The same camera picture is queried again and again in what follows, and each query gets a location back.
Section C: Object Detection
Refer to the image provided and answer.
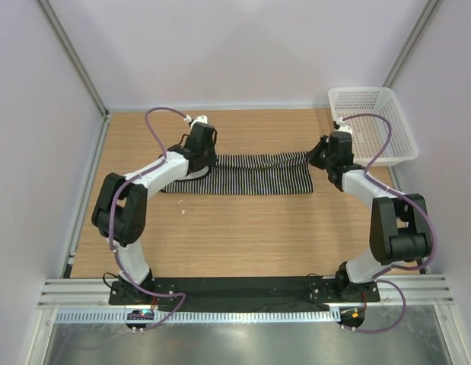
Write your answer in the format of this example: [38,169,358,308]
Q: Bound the black white striped tank top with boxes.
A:
[163,151,314,196]

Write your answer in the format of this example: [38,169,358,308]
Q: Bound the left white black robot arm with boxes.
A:
[91,116,217,304]

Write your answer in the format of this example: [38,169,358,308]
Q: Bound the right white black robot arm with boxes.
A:
[306,130,436,302]

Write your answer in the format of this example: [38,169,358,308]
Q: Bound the white plastic basket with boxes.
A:
[328,87,418,167]

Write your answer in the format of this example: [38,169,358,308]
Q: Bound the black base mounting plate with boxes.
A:
[110,273,380,311]

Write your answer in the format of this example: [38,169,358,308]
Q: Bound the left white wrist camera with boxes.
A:
[183,115,208,125]

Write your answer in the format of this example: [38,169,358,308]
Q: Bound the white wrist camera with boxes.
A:
[183,115,208,125]
[333,118,353,135]

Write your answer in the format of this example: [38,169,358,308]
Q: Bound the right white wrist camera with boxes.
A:
[333,118,353,135]

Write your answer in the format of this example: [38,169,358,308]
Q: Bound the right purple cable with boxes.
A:
[341,113,438,335]

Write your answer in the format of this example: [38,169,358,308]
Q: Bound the purple cable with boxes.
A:
[107,106,187,330]
[341,113,438,335]

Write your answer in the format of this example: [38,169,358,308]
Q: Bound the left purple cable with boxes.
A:
[107,106,187,330]

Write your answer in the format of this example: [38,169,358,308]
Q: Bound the aluminium front rail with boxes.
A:
[38,275,454,309]

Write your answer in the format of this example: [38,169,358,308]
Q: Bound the right aluminium frame post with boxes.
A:
[383,0,444,88]

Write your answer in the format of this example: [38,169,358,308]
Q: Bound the aluminium frame post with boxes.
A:
[40,0,110,119]
[383,0,444,88]

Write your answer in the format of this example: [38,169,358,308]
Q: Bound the slotted white cable duct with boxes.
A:
[55,308,340,325]

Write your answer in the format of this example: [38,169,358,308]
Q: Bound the left aluminium frame post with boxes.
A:
[40,0,110,119]

